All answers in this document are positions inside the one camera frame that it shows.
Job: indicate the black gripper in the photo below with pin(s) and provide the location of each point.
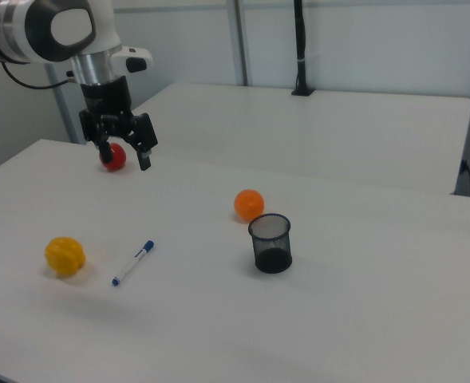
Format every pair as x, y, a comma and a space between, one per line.
107, 99

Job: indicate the white marker with blue cap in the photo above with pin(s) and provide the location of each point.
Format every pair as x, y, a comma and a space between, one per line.
133, 263

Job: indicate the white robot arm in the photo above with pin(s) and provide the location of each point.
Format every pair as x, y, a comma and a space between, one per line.
15, 28

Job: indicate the red apple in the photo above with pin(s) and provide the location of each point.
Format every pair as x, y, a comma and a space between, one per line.
118, 159

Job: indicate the yellow bell pepper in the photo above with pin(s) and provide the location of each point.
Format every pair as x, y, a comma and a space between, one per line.
64, 257

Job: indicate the orange fruit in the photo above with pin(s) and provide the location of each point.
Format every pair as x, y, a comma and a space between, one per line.
247, 203

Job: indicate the white side table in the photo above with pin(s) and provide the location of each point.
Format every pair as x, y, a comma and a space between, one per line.
298, 131

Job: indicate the black mesh pen cup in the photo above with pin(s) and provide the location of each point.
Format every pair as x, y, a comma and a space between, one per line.
272, 255

